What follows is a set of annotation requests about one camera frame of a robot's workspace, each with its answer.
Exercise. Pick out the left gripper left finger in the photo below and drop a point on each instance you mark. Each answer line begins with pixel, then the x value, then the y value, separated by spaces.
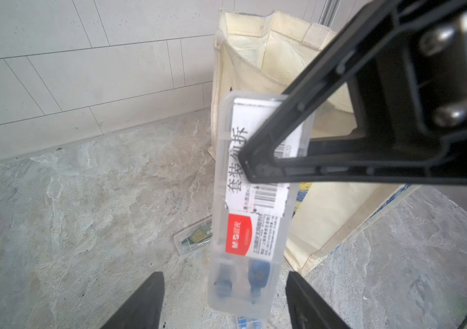
pixel 143 308

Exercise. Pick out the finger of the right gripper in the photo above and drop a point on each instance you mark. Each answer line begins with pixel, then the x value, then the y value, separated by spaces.
pixel 405 66

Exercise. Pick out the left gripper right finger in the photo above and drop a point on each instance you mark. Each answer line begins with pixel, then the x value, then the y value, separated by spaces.
pixel 307 309

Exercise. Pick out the compass set red label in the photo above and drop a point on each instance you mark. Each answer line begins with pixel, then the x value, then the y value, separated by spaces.
pixel 248 323

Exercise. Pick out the green compass set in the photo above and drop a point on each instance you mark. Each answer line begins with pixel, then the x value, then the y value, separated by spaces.
pixel 194 237

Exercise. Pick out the compass set red bottom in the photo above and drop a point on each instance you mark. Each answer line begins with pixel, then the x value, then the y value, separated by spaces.
pixel 250 222

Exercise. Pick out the cream canvas tote bag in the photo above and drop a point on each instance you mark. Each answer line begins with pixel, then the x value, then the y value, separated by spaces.
pixel 264 54

